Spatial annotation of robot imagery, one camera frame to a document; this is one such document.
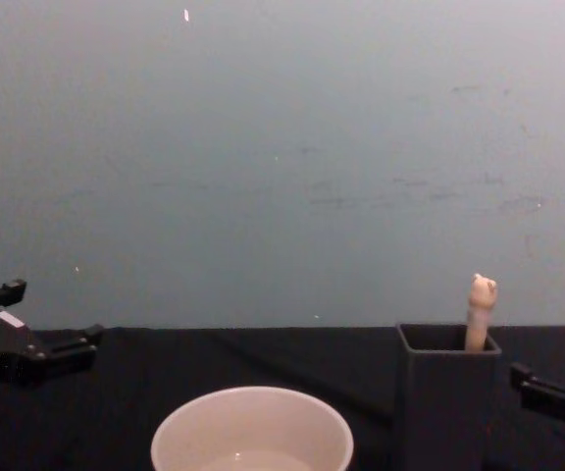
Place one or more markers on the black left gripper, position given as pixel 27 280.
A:
pixel 3 350

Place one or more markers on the cream utensil with animal head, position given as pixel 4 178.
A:
pixel 481 306

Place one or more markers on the dark grey square holder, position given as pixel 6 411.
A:
pixel 446 407

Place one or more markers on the black table cloth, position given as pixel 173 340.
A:
pixel 263 358

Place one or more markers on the white round bowl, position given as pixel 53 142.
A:
pixel 250 427

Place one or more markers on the plain pale wall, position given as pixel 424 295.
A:
pixel 263 162

